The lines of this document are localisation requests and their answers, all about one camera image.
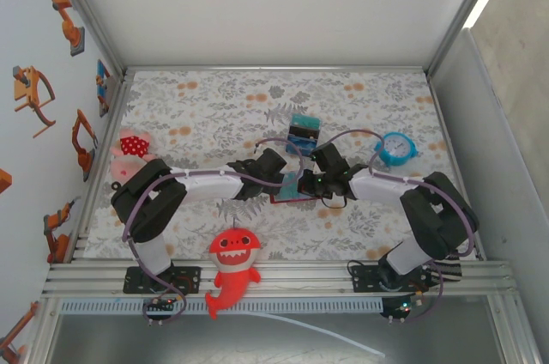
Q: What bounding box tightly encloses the red card holder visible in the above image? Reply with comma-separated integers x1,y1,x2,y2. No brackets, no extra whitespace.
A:
269,170,318,207

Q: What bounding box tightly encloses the blue teal card box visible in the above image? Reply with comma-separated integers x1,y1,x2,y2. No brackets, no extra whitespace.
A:
284,112,323,157

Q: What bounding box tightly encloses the blue alarm clock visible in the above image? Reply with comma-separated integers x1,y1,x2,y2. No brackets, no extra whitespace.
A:
375,131,419,167

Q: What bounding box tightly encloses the floral table mat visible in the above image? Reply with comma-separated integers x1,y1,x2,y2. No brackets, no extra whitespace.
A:
83,70,480,262

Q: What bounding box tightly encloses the red shark plush toy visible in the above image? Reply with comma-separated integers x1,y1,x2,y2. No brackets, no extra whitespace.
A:
204,217,262,320

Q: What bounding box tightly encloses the pink pig plush toy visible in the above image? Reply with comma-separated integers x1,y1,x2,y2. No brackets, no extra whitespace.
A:
109,128,158,191

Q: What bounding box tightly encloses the round circuit board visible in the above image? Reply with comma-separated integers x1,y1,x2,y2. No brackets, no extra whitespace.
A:
380,294,425,321

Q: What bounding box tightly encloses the small circuit board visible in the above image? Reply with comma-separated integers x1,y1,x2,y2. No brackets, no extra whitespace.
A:
142,296,178,319

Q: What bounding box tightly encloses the black white striped pouch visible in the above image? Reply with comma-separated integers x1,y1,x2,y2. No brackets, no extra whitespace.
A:
422,252,464,283

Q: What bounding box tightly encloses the white plastic tube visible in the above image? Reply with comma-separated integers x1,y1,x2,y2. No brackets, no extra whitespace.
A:
250,311,387,359

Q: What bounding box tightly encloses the blue orange machine sticker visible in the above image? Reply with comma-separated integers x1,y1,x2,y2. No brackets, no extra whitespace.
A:
94,58,112,118

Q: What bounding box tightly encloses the orange gripper claw sticker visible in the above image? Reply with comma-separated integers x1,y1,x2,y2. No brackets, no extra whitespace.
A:
11,65,57,140

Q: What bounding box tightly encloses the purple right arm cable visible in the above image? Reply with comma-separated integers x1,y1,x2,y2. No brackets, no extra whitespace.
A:
317,130,477,325

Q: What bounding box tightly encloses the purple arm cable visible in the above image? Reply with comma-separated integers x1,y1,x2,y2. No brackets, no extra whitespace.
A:
122,137,308,327
317,130,477,325

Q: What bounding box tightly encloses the wide aluminium frame rail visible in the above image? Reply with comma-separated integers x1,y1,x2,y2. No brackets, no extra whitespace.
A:
41,259,518,299

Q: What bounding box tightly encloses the thin aluminium frame rail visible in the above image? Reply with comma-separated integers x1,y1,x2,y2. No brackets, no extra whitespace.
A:
122,64,432,77

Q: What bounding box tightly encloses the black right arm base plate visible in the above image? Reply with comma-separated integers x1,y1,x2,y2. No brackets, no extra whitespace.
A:
350,264,387,294

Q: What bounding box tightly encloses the white slotted cable duct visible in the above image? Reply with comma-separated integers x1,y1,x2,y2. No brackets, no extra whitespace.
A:
57,298,385,315

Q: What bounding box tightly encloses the aluminium side rail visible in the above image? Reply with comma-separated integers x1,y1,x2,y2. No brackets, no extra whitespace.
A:
426,74,486,262
63,74,136,263

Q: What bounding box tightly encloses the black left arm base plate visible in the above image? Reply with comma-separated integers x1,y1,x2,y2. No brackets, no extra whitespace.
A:
123,265,202,295

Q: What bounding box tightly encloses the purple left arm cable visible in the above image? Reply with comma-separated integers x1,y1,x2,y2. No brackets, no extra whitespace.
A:
122,137,308,327

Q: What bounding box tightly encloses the aluminium frame post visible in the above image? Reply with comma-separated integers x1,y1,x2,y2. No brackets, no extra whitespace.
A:
45,0,128,77
422,0,510,77

